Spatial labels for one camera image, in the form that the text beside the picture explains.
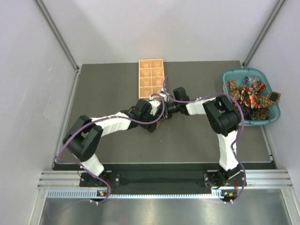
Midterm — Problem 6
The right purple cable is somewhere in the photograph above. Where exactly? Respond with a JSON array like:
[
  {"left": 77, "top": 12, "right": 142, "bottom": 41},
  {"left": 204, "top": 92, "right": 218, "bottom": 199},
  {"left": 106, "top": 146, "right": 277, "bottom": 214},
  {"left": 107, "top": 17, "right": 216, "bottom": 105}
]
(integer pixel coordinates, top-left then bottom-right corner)
[{"left": 162, "top": 75, "right": 247, "bottom": 203}]

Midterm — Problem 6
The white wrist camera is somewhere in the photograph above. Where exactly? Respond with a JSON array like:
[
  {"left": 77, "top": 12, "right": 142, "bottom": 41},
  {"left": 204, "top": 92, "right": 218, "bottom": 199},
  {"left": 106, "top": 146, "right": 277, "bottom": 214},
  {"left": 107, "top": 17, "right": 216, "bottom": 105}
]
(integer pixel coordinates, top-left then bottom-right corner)
[
  {"left": 149, "top": 96, "right": 161, "bottom": 116},
  {"left": 159, "top": 90, "right": 168, "bottom": 102}
]

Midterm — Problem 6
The red floral tie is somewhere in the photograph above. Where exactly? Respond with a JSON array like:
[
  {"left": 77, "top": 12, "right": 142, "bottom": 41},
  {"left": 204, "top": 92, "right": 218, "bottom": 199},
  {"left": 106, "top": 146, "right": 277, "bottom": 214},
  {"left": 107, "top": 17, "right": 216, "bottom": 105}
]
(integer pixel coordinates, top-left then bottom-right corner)
[{"left": 240, "top": 82, "right": 266, "bottom": 109}]

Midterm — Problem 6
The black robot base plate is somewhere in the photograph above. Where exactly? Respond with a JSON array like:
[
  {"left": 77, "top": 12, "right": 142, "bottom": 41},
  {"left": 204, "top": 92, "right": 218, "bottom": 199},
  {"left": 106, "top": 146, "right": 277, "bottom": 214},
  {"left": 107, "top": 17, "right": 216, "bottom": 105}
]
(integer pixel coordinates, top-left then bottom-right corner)
[{"left": 79, "top": 163, "right": 245, "bottom": 194}]

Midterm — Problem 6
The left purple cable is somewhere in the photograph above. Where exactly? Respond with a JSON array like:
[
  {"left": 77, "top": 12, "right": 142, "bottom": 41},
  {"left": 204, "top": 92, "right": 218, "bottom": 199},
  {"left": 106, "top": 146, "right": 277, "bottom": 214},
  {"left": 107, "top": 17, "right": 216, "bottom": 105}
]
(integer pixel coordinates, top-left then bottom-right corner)
[{"left": 55, "top": 93, "right": 165, "bottom": 203}]

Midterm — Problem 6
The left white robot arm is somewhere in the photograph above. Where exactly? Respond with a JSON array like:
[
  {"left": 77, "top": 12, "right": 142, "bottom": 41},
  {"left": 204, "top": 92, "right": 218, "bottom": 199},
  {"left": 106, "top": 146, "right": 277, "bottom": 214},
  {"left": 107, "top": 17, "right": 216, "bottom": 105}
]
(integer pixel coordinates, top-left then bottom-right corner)
[{"left": 63, "top": 99, "right": 165, "bottom": 186}]

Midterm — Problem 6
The teal plastic basket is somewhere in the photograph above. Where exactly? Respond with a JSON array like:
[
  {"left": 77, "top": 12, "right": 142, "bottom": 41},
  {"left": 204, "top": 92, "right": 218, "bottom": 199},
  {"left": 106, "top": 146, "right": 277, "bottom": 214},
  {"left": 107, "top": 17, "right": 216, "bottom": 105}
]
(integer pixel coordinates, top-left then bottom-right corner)
[{"left": 223, "top": 68, "right": 281, "bottom": 126}]

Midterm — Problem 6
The blue grey tie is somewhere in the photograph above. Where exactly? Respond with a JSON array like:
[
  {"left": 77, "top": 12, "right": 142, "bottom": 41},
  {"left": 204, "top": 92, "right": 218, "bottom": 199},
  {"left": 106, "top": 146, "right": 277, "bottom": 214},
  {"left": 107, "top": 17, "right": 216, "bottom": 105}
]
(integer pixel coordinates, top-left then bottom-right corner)
[{"left": 242, "top": 76, "right": 260, "bottom": 87}]

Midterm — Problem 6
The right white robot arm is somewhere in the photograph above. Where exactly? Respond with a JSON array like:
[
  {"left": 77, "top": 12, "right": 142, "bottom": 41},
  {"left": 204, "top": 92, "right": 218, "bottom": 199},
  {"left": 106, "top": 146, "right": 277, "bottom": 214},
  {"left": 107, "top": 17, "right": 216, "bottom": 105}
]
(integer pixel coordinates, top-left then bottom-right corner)
[{"left": 162, "top": 87, "right": 241, "bottom": 189}]

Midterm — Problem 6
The grey slotted cable duct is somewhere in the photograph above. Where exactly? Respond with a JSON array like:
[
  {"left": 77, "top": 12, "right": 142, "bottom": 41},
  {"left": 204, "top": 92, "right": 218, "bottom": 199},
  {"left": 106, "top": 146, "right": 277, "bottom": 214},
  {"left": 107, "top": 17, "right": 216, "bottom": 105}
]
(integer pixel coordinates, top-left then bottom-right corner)
[{"left": 47, "top": 189, "right": 233, "bottom": 199}]

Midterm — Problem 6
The purple cable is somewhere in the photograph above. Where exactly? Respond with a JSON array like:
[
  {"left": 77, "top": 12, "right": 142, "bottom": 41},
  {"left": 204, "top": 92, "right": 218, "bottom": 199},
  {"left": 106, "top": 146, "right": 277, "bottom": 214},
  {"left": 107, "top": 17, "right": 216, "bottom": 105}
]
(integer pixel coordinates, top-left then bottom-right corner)
[
  {"left": 55, "top": 93, "right": 165, "bottom": 203},
  {"left": 162, "top": 75, "right": 247, "bottom": 203}
]

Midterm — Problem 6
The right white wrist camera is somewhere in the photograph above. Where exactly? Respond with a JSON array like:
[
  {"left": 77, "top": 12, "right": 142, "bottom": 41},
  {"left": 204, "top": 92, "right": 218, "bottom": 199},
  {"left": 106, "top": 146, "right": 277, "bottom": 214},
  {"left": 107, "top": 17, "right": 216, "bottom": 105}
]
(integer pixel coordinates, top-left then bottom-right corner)
[{"left": 159, "top": 90, "right": 168, "bottom": 102}]

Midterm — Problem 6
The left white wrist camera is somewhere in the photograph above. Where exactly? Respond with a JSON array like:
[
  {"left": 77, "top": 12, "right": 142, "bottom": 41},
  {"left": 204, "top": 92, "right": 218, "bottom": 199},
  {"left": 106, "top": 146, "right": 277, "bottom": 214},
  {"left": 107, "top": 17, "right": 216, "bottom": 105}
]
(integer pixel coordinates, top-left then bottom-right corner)
[{"left": 149, "top": 96, "right": 161, "bottom": 116}]

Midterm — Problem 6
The wooden eight-compartment box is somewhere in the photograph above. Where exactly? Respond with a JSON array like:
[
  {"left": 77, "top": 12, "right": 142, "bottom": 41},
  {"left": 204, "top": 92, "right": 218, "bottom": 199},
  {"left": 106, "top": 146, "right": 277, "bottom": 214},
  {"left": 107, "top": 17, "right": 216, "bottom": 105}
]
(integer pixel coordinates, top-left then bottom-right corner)
[{"left": 138, "top": 59, "right": 165, "bottom": 99}]

